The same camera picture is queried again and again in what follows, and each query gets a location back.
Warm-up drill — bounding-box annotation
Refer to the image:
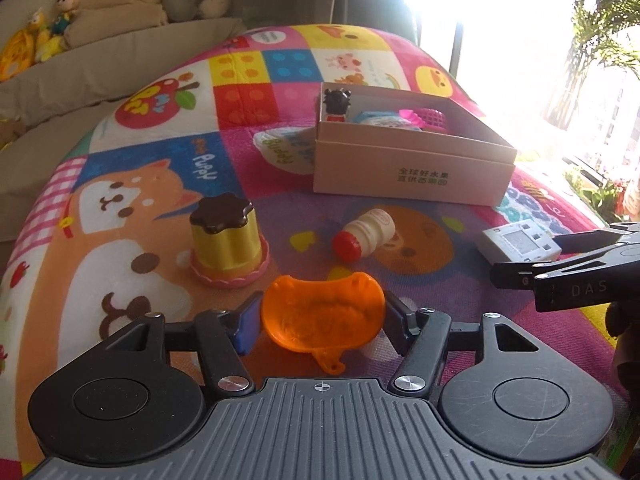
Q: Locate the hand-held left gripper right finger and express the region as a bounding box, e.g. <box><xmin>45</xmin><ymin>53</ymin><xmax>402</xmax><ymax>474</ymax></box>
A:
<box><xmin>384</xmin><ymin>289</ymin><xmax>544</xmax><ymax>398</ymax></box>

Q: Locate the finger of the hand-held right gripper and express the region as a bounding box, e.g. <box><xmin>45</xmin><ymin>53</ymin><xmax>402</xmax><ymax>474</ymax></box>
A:
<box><xmin>556</xmin><ymin>222</ymin><xmax>640</xmax><ymax>256</ymax></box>
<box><xmin>490</xmin><ymin>243</ymin><xmax>640</xmax><ymax>312</ymax></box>

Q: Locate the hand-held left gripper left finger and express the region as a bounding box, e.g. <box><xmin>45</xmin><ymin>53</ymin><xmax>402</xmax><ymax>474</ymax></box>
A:
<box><xmin>104</xmin><ymin>289</ymin><xmax>265</xmax><ymax>397</ymax></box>

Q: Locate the white power adapter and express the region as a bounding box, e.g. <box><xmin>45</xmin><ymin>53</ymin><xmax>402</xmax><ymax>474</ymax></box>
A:
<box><xmin>476</xmin><ymin>220</ymin><xmax>564</xmax><ymax>264</ymax></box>

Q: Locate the orange translucent plastic mold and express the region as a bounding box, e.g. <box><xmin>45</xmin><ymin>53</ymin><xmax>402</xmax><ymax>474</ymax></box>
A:
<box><xmin>260</xmin><ymin>270</ymin><xmax>386</xmax><ymax>376</ymax></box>

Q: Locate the small red-capped drink bottle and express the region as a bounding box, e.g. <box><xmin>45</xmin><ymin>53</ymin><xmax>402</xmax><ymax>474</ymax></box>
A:
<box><xmin>332</xmin><ymin>208</ymin><xmax>396</xmax><ymax>261</ymax></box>

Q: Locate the pink cardboard box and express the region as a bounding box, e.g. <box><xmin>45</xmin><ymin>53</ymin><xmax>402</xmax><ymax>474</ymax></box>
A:
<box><xmin>313</xmin><ymin>81</ymin><xmax>518</xmax><ymax>208</ymax></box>

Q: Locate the pink plastic toy basket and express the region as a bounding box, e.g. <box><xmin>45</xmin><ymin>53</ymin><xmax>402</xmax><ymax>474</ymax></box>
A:
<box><xmin>399</xmin><ymin>106</ymin><xmax>450</xmax><ymax>135</ymax></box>

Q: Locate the small black-haired toy figure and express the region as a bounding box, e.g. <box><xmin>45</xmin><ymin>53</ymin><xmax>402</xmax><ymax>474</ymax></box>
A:
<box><xmin>322</xmin><ymin>88</ymin><xmax>355</xmax><ymax>125</ymax></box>

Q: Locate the yellow pudding toy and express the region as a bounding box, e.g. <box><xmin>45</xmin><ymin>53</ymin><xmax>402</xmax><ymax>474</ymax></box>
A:
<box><xmin>188</xmin><ymin>192</ymin><xmax>271</xmax><ymax>289</ymax></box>

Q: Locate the colourful cartoon play mat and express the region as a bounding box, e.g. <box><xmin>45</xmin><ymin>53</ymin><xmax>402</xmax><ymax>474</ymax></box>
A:
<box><xmin>0</xmin><ymin>23</ymin><xmax>640</xmax><ymax>480</ymax></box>

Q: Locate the blue plastic packet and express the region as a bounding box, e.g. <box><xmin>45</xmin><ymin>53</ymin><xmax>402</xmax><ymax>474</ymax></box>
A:
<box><xmin>352</xmin><ymin>108</ymin><xmax>424</xmax><ymax>132</ymax></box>

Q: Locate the green palm plant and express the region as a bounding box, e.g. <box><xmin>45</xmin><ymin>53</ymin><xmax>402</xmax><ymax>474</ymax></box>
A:
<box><xmin>544</xmin><ymin>0</ymin><xmax>640</xmax><ymax>132</ymax></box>

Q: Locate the beige sofa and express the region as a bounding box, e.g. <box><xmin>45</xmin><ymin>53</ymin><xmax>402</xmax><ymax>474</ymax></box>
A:
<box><xmin>0</xmin><ymin>15</ymin><xmax>249</xmax><ymax>257</ymax></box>

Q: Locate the beige cushion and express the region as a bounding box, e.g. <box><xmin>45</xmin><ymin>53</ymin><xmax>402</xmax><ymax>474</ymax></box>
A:
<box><xmin>64</xmin><ymin>0</ymin><xmax>169</xmax><ymax>52</ymax></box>

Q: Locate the yellow plush toy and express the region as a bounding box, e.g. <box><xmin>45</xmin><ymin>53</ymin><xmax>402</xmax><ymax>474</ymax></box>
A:
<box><xmin>0</xmin><ymin>9</ymin><xmax>67</xmax><ymax>82</ymax></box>

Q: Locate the red-haired doll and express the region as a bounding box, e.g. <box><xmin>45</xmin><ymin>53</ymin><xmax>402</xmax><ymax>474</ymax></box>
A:
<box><xmin>49</xmin><ymin>0</ymin><xmax>82</xmax><ymax>37</ymax></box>

